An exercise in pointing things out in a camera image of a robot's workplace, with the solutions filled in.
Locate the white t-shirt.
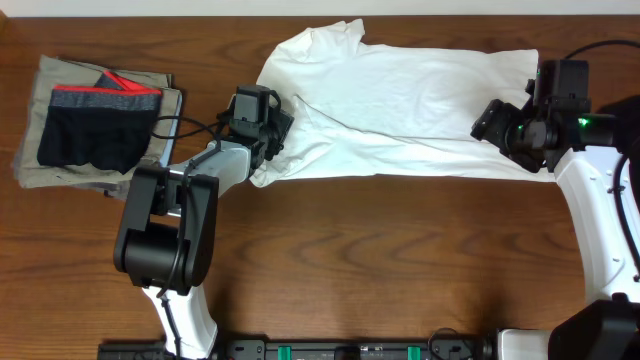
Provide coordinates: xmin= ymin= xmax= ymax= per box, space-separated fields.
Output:
xmin=252 ymin=20 xmax=551 ymax=187

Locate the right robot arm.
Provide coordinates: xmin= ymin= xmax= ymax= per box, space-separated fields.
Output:
xmin=471 ymin=49 xmax=639 ymax=359

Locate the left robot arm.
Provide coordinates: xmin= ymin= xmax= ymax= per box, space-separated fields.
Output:
xmin=98 ymin=87 xmax=294 ymax=359

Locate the navy boxer shorts red waistband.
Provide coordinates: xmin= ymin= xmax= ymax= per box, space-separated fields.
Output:
xmin=37 ymin=71 xmax=162 ymax=174

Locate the folded grey garment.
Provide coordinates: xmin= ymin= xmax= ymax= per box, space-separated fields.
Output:
xmin=75 ymin=180 xmax=131 ymax=201

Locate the folded khaki garment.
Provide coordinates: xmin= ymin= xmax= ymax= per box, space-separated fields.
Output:
xmin=13 ymin=55 xmax=182 ymax=188

